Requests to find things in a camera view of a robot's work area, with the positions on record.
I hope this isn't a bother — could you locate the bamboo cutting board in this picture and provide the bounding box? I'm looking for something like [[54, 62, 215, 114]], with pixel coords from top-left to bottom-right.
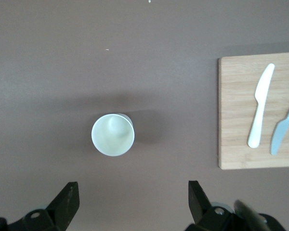
[[217, 51, 289, 170]]

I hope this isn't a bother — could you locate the white plastic knife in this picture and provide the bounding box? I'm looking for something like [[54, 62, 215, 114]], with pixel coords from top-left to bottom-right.
[[247, 63, 276, 149]]

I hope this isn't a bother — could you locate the white plastic cup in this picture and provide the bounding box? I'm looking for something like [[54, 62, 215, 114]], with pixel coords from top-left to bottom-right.
[[91, 113, 136, 157]]

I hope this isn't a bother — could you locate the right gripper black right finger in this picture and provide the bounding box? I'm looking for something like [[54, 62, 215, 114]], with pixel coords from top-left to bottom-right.
[[184, 180, 241, 231]]

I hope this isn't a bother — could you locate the grey plastic knife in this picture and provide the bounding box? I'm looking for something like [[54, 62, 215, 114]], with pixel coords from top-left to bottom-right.
[[270, 85, 289, 156]]

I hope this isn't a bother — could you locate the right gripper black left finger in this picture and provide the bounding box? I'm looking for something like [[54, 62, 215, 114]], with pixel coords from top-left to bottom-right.
[[9, 181, 80, 231]]

